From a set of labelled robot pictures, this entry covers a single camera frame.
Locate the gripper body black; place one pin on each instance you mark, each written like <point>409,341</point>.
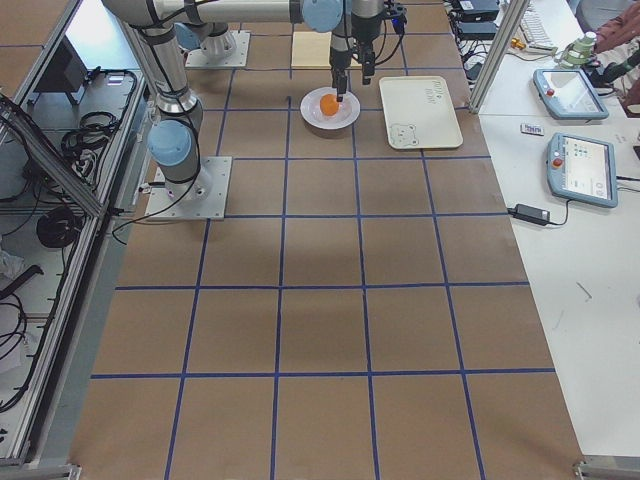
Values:
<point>363,35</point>
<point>339,59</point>

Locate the orange fruit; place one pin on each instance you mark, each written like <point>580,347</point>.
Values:
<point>328,105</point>

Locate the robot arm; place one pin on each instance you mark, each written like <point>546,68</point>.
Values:
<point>166,67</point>
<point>319,16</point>

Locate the cream bear tray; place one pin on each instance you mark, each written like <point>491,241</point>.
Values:
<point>419,113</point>

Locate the white round plate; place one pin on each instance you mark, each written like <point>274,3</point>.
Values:
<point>347,115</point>

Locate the bamboo cutting board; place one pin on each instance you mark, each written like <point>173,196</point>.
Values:
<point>311,51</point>

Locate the brass cylinder tool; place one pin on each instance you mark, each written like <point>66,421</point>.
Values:
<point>518,44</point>

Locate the small printed card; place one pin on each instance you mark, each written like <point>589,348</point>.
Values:
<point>531,129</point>

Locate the white keyboard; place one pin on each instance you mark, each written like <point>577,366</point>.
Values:
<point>535,35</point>

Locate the far teach pendant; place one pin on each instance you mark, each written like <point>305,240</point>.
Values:
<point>568,94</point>

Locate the teach pendant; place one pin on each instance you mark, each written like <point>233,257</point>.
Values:
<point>582,169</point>
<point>568,94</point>

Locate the black power adapter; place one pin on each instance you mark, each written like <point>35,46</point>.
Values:
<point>530,214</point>

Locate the green white bottle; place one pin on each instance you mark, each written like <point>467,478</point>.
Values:
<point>579,52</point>

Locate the near teach pendant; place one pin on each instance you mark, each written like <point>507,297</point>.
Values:
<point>582,169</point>

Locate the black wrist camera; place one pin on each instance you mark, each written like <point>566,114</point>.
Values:
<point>395,12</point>

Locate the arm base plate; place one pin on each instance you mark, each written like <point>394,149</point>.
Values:
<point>226,51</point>
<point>205,199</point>

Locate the aluminium frame post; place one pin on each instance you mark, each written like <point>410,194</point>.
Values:
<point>508,26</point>

